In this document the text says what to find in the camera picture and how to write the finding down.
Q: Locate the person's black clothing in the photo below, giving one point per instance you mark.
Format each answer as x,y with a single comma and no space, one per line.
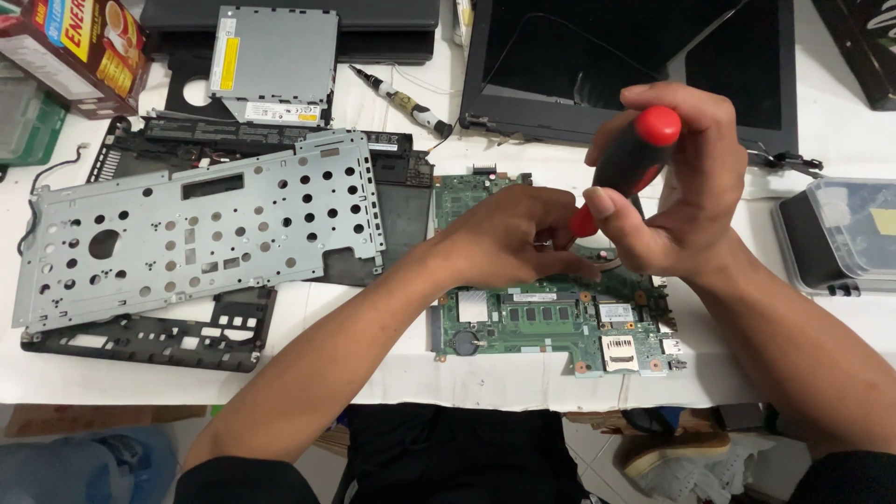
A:
455,455

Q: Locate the person's left hand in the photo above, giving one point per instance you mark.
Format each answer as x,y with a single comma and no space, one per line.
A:
497,241

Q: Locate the person's left fingers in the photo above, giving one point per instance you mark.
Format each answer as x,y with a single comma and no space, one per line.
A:
560,199

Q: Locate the black laptop screen panel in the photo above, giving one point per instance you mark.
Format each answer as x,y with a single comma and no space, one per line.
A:
560,63

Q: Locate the white shoe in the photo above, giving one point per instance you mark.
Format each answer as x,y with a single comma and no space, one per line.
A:
693,465

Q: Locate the black plastic cover with hole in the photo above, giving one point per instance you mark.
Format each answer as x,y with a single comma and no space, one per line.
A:
178,84

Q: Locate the black laptop battery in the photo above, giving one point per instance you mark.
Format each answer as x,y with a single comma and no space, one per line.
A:
245,131

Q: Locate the white table cloth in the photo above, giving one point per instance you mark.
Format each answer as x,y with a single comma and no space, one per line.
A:
336,378

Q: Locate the silver optical drive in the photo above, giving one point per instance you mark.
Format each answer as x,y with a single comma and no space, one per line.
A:
276,59

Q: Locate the black laptop bottom case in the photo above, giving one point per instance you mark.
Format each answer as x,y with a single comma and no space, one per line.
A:
175,343

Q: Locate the red cardboard box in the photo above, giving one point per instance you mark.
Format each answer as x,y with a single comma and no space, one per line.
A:
66,49

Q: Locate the blue water jug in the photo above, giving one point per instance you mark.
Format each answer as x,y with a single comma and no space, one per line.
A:
77,469

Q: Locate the clear plastic container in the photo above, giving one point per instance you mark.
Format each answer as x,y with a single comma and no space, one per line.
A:
840,234

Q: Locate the silver perforated metal plate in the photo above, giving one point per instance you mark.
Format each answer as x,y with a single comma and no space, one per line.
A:
210,224

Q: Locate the green laptop motherboard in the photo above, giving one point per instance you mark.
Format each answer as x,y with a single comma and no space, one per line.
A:
553,325

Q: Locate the red and black screwdriver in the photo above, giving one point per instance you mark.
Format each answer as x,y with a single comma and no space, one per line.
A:
630,157

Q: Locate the clear plastic box, green lid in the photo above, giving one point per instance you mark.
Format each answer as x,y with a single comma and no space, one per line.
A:
28,122

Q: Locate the closed black laptop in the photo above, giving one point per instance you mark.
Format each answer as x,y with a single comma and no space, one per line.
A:
378,28

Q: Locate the dark printed box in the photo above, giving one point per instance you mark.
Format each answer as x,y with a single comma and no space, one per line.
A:
864,45

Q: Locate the person's right hand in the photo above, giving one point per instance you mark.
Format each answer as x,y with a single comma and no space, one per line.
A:
700,182

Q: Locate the small black and white screwdriver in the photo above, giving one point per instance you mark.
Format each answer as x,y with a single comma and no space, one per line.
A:
409,106

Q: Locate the brown cardboard sheet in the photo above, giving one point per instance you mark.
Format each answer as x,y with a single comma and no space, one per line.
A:
98,418

